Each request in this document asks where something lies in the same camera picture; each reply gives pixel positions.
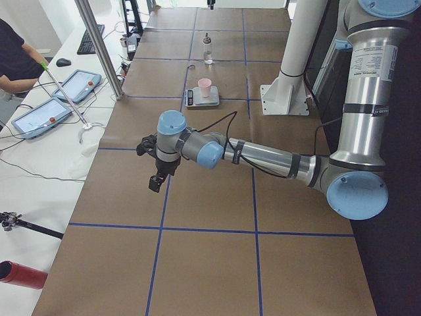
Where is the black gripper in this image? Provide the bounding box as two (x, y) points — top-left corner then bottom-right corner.
(136, 134), (180, 193)

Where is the pink paper cup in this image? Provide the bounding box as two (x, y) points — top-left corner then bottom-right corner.
(197, 78), (212, 97)

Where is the glass sauce bottle steel cap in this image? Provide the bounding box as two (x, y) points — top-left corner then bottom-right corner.
(203, 32), (213, 65)

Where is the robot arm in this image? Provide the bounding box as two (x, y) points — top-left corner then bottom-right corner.
(136, 1), (420, 220)

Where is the digital kitchen scale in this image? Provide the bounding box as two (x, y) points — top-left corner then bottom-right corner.
(184, 86), (220, 108)

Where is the green tipped grabber stick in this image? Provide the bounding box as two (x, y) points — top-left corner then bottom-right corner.
(40, 62), (105, 144)

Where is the blue teach pendant near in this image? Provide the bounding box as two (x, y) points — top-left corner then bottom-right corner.
(12, 97), (72, 140)

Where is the blue teach pendant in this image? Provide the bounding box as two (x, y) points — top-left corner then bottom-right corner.
(61, 69), (102, 103)
(12, 97), (72, 140)

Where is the blue teach pendant far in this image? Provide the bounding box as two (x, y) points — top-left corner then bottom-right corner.
(61, 69), (102, 103)

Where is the black tripod rod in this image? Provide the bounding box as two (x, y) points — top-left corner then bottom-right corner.
(1, 212), (64, 240)

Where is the black keyboard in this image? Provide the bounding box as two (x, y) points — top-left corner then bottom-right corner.
(76, 30), (96, 55)

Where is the black computer mouse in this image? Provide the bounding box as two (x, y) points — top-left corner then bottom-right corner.
(56, 58), (72, 67)

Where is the red cylinder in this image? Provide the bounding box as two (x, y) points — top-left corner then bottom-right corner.
(1, 261), (48, 290)

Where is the person in black shirt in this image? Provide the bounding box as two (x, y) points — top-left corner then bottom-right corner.
(1, 19), (49, 94)

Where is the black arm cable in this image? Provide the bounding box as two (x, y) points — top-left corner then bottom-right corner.
(197, 110), (343, 180)

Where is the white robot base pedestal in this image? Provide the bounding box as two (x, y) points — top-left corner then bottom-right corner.
(260, 0), (328, 116)

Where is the aluminium frame post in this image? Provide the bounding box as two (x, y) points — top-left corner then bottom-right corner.
(75, 0), (124, 101)

